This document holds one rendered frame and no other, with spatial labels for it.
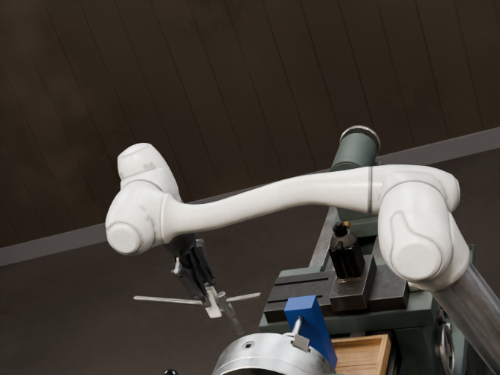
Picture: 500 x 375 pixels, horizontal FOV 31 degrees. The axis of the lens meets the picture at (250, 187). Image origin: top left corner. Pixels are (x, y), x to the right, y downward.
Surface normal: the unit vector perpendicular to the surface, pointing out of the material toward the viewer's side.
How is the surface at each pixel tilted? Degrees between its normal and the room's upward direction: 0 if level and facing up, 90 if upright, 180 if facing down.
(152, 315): 0
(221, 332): 0
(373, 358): 0
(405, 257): 84
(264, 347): 11
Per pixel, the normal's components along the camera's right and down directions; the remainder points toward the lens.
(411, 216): -0.22, -0.73
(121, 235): -0.27, 0.46
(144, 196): 0.11, -0.86
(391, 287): -0.31, -0.86
